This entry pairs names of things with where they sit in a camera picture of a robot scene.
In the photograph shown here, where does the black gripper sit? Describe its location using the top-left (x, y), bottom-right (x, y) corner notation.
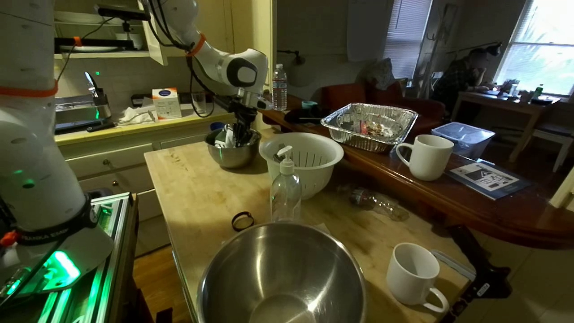
top-left (225, 93), bottom-right (268, 147)

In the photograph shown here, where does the white green striped towel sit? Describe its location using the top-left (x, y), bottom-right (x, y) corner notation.
top-left (214, 123), bottom-right (248, 148)

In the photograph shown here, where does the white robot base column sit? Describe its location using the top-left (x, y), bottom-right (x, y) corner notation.
top-left (0, 0), bottom-right (87, 231)

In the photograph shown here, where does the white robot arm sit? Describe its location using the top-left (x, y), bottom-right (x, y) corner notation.
top-left (144, 0), bottom-right (268, 145)

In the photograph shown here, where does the small silver bowl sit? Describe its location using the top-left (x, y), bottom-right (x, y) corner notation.
top-left (205, 130), bottom-right (261, 168)

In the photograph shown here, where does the large silver mixing bowl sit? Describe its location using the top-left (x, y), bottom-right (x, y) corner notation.
top-left (198, 224), bottom-right (367, 323)

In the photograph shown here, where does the clear plastic water bottle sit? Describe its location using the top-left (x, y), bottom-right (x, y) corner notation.
top-left (273, 62), bottom-right (290, 111)

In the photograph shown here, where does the clear pump spray bottle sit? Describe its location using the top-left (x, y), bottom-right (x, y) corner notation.
top-left (272, 145), bottom-right (302, 220)

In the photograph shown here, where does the white plastic colander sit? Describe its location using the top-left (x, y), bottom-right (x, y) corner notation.
top-left (259, 132), bottom-right (345, 199)

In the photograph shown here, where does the tissue box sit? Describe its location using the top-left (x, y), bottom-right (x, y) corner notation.
top-left (153, 87), bottom-right (182, 118)

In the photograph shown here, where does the aluminium foil tray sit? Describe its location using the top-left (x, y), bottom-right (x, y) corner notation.
top-left (322, 102), bottom-right (419, 152)

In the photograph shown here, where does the white cabinet with drawers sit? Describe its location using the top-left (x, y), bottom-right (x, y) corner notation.
top-left (56, 114), bottom-right (227, 256)

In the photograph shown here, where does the crumpled clear plastic wrap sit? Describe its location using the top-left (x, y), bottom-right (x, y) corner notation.
top-left (351, 188), bottom-right (408, 220)

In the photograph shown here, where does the white mug on counter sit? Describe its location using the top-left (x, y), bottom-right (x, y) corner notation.
top-left (397, 134), bottom-right (455, 181)

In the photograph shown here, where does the metal robot mounting stand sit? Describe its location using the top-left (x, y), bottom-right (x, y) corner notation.
top-left (0, 191), bottom-right (137, 323)

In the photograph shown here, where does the white mug near front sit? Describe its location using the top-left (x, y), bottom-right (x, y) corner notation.
top-left (386, 242), bottom-right (451, 313)

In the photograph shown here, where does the clear plastic container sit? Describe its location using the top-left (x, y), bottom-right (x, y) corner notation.
top-left (433, 121), bottom-right (496, 157)

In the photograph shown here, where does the person at window desk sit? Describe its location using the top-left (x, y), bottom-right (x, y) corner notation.
top-left (431, 48), bottom-right (489, 112)

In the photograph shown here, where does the printed booklet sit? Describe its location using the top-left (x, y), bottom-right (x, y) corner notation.
top-left (449, 161), bottom-right (530, 200)

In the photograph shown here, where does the wooden desk by window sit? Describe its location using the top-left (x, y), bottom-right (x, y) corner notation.
top-left (453, 91), bottom-right (574, 170)

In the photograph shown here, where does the dark wooden counter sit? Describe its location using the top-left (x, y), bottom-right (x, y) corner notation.
top-left (250, 89), bottom-right (574, 251)

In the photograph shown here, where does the black ring green handle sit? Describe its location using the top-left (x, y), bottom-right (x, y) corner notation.
top-left (232, 211), bottom-right (256, 231)

